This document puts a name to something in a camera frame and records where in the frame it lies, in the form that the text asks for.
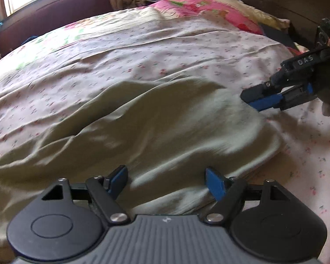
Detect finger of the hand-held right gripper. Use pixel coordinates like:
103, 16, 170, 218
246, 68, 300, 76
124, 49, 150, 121
250, 85, 314, 112
240, 82, 286, 103

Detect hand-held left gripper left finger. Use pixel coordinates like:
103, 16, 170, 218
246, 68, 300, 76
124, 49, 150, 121
41, 165, 131, 224

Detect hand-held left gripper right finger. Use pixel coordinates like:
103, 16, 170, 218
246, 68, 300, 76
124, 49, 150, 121
205, 166, 291, 224

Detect beige pants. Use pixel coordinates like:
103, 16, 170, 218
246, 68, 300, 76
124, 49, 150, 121
0, 76, 281, 255

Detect dark blue cloth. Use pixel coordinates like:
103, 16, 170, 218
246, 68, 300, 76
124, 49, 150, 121
260, 23, 301, 50

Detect brown wooden board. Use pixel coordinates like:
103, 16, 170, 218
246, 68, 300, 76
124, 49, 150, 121
218, 0, 330, 54

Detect pink floral pillow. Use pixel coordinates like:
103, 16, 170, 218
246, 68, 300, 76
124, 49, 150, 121
164, 0, 291, 35

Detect cherry print bed sheet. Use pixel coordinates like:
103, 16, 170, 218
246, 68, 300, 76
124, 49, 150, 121
0, 5, 330, 264

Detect maroon padded headboard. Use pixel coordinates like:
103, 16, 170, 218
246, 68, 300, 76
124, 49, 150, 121
0, 0, 114, 54

